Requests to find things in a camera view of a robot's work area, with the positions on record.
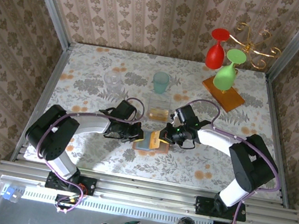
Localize floral tablecloth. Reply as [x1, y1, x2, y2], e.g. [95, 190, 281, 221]
[23, 35, 299, 204]

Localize clear acrylic box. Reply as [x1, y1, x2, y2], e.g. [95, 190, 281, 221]
[144, 91, 173, 125]

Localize clear drinking glass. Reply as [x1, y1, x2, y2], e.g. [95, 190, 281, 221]
[100, 69, 125, 96]

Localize frosted teal cup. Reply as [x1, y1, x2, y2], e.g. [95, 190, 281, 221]
[149, 70, 172, 95]

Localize orange wooden rack base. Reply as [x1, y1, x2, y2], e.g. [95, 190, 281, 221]
[198, 74, 250, 116]

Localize green wine glass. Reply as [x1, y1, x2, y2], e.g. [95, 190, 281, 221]
[211, 45, 249, 94]

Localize red wine glass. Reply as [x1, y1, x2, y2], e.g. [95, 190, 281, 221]
[203, 26, 231, 71]

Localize blue and clear plastic connector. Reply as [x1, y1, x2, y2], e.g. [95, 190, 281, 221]
[1, 185, 23, 205]

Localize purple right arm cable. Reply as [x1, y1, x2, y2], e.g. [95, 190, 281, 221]
[166, 96, 293, 224]

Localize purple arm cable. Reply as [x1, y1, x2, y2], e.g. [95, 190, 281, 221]
[166, 96, 293, 224]
[25, 82, 147, 224]

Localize aluminium frame rail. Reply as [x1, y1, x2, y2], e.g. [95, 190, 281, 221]
[0, 153, 299, 224]

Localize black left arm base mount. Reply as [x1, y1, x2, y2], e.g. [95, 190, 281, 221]
[44, 168, 98, 197]

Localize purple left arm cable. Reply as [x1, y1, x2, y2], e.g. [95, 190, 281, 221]
[25, 82, 147, 224]

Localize perforated metal cable duct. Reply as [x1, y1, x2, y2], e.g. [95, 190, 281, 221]
[19, 185, 224, 224]

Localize aluminium table side rail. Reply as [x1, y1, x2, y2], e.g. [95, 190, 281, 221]
[243, 73, 299, 209]
[10, 35, 74, 168]

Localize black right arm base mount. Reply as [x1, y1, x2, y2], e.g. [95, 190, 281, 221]
[194, 195, 249, 224]

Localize gold wire glass rack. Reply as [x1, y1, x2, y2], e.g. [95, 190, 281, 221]
[223, 20, 286, 73]

